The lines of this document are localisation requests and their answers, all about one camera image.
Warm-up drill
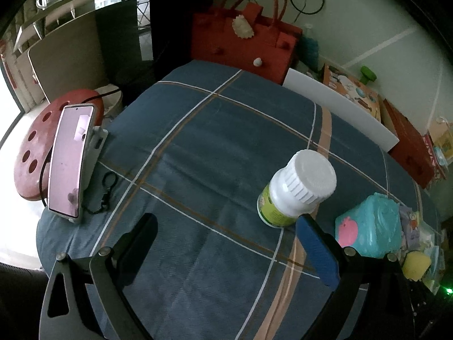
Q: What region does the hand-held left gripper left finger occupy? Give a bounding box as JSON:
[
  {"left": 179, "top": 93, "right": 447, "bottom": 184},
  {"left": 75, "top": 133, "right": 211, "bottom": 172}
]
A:
[{"left": 38, "top": 213, "right": 159, "bottom": 340}]

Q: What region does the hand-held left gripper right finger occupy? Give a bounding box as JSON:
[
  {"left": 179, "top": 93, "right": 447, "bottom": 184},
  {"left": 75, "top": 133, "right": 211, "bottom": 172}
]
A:
[{"left": 296, "top": 213, "right": 416, "bottom": 340}]

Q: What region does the yellow sponge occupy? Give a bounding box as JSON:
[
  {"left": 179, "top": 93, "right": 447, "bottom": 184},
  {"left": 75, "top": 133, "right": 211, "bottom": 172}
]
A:
[{"left": 403, "top": 251, "right": 431, "bottom": 281}]

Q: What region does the blue face mask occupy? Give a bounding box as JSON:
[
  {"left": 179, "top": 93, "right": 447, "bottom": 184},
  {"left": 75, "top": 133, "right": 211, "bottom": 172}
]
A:
[{"left": 423, "top": 246, "right": 445, "bottom": 287}]

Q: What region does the teal wipes pack pink lid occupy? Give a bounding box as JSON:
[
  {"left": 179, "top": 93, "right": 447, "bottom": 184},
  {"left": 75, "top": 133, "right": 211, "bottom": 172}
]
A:
[{"left": 335, "top": 192, "right": 403, "bottom": 258}]

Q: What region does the white plastic bottle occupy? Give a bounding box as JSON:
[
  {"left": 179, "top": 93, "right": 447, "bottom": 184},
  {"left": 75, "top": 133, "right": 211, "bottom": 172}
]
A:
[{"left": 257, "top": 150, "right": 337, "bottom": 228}]

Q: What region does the purple cartoon wipes packet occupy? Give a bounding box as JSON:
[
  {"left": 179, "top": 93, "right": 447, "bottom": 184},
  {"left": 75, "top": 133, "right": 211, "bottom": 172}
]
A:
[{"left": 399, "top": 205, "right": 423, "bottom": 250}]

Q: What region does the smartphone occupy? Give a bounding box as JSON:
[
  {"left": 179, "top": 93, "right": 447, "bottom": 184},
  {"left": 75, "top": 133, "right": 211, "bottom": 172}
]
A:
[{"left": 48, "top": 103, "right": 98, "bottom": 223}]

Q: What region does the blue plaid blanket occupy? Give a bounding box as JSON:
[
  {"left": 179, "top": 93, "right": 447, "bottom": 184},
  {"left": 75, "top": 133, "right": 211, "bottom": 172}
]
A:
[{"left": 35, "top": 59, "right": 443, "bottom": 340}]

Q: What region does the white bin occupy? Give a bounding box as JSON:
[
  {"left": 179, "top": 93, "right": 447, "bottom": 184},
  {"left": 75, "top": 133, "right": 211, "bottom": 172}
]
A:
[{"left": 94, "top": 84, "right": 124, "bottom": 117}]

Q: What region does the red cardboard box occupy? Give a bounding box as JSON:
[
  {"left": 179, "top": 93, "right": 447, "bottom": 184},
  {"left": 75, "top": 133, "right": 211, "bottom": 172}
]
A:
[{"left": 382, "top": 98, "right": 436, "bottom": 189}]

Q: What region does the pink stool with holes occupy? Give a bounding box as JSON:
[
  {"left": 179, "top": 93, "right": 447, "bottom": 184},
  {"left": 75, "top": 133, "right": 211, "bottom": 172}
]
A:
[{"left": 14, "top": 89, "right": 105, "bottom": 201}]

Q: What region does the red patterned gift bag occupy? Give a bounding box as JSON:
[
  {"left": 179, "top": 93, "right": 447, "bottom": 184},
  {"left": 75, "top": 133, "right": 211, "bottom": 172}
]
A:
[{"left": 423, "top": 133, "right": 448, "bottom": 181}]

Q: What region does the white foam board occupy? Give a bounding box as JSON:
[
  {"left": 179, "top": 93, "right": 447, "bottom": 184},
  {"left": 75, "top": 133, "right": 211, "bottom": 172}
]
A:
[{"left": 282, "top": 68, "right": 400, "bottom": 152}]

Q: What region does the orange illustrated toy box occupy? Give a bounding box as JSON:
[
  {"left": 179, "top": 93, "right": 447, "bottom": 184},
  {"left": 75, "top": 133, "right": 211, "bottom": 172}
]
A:
[{"left": 320, "top": 64, "right": 383, "bottom": 123}]

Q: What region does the beige gift bag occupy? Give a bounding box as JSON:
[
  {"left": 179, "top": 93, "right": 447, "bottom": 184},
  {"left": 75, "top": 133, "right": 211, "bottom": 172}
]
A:
[{"left": 430, "top": 117, "right": 453, "bottom": 156}]

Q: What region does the green dumbbell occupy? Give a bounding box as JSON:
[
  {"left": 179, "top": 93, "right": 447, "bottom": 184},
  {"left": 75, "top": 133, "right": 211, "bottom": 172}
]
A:
[{"left": 360, "top": 65, "right": 376, "bottom": 85}]

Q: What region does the beige wooden panel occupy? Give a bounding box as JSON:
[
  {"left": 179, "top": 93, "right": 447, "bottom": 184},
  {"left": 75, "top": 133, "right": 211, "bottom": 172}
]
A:
[{"left": 27, "top": 18, "right": 110, "bottom": 114}]

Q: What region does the black glass cabinet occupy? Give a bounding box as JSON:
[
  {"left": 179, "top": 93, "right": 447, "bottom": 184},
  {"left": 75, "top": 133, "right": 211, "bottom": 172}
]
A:
[{"left": 95, "top": 0, "right": 156, "bottom": 93}]

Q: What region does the blue liquid bottle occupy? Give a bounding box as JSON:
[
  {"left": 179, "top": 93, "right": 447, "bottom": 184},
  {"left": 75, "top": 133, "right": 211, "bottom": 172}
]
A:
[{"left": 301, "top": 23, "right": 321, "bottom": 71}]

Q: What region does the red felt tote bag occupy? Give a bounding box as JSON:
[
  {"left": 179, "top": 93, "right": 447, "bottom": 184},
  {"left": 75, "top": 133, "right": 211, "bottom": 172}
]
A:
[{"left": 191, "top": 0, "right": 303, "bottom": 84}]

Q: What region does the wooden shelf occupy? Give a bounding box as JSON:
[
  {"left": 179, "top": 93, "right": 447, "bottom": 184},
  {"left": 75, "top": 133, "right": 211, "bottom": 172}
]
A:
[{"left": 14, "top": 0, "right": 153, "bottom": 54}]

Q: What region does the black key ring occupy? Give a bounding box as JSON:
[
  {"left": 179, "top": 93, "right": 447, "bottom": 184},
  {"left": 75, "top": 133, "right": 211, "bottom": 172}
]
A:
[{"left": 85, "top": 171, "right": 117, "bottom": 215}]

